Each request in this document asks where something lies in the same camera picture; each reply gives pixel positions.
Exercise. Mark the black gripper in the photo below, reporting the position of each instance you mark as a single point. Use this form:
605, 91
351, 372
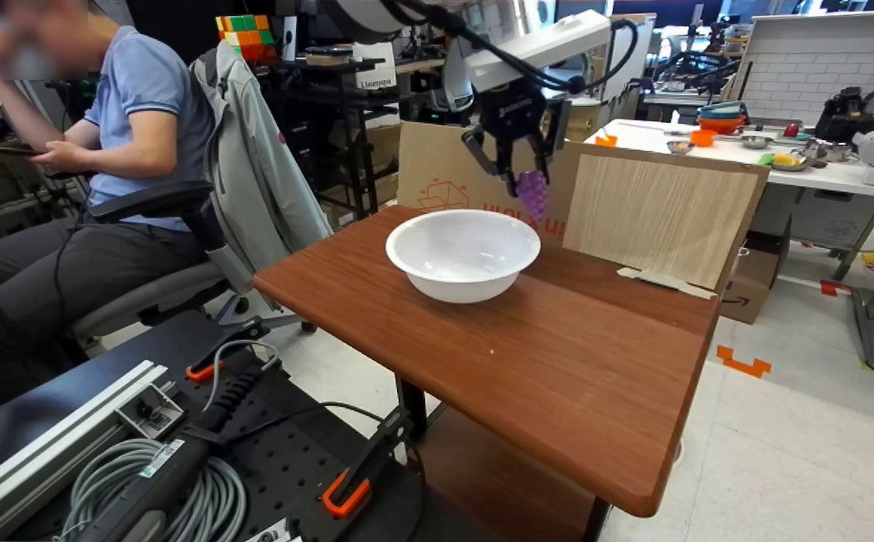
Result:
516, 113

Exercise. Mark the purple grape toy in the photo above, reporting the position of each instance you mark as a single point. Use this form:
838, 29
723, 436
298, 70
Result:
531, 193

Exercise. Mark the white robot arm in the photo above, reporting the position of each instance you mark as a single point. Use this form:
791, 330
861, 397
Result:
500, 78

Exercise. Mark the white bowl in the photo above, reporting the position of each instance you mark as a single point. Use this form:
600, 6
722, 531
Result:
461, 254

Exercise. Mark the brown cardboard box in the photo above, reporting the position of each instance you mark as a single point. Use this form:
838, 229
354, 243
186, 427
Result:
436, 169

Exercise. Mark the light wooden board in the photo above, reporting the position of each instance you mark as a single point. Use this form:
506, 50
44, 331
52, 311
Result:
660, 218

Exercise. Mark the brown wooden table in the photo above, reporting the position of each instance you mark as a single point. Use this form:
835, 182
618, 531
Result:
575, 367

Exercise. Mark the grey jacket on chair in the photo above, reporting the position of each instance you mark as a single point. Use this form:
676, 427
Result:
259, 207

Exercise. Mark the orange floor marker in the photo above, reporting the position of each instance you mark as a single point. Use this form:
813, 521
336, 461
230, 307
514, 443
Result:
752, 368

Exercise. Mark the white workbench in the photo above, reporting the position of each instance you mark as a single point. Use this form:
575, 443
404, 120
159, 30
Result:
656, 138

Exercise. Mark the orange black clamp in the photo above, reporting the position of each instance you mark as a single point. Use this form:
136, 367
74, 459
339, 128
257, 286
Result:
354, 487

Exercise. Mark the seated person in blue shirt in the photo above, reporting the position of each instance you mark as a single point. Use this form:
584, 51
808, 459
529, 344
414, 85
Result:
146, 128

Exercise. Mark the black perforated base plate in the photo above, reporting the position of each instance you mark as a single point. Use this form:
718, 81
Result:
250, 468

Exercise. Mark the aluminium rail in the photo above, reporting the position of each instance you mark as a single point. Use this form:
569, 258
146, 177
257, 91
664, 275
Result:
135, 406

